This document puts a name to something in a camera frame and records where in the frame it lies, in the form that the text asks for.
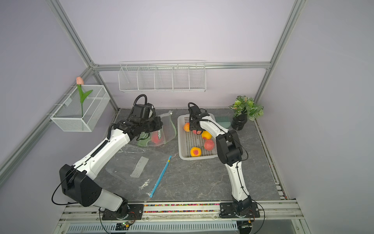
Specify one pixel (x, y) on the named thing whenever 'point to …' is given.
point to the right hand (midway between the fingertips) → (196, 125)
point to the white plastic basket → (191, 146)
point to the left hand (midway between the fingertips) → (163, 123)
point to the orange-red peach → (187, 127)
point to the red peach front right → (209, 145)
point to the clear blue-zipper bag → (141, 167)
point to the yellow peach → (206, 135)
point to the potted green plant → (244, 107)
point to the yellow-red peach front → (196, 151)
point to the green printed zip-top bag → (158, 137)
